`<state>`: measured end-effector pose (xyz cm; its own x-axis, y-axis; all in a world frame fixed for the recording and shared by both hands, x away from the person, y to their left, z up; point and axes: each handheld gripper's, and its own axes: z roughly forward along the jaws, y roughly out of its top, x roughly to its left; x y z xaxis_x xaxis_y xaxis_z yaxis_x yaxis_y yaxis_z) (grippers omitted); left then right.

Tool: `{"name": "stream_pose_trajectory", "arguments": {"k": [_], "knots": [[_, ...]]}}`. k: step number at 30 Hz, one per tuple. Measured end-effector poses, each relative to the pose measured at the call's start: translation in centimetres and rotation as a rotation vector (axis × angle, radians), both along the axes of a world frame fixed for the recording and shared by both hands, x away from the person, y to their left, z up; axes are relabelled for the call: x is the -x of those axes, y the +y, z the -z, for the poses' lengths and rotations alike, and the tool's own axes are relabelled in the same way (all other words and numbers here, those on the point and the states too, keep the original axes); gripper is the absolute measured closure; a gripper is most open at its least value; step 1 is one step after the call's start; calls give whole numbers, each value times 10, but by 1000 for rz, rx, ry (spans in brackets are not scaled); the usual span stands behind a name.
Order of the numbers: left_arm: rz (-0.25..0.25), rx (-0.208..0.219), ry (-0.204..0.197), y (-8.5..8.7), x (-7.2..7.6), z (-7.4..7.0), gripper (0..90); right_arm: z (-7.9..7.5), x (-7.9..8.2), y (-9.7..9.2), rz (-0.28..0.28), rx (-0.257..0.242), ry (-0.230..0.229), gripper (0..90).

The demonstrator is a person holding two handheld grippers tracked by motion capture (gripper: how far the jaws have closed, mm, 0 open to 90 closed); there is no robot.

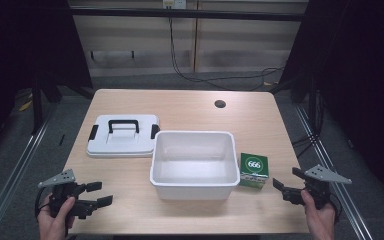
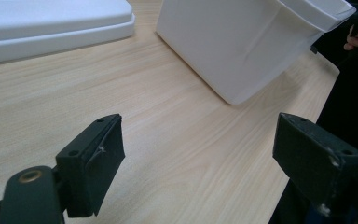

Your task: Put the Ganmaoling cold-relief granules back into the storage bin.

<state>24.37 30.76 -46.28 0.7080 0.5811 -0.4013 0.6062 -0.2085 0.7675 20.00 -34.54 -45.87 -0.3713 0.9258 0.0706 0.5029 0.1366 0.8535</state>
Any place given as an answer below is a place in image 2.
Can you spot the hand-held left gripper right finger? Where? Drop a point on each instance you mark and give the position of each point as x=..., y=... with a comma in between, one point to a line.
x=315, y=165

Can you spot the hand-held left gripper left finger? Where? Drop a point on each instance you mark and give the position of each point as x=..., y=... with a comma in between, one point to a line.
x=88, y=168

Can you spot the white plastic bin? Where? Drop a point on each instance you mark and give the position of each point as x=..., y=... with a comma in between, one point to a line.
x=248, y=46

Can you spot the white plastic lid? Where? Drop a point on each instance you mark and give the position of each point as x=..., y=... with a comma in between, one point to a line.
x=48, y=26

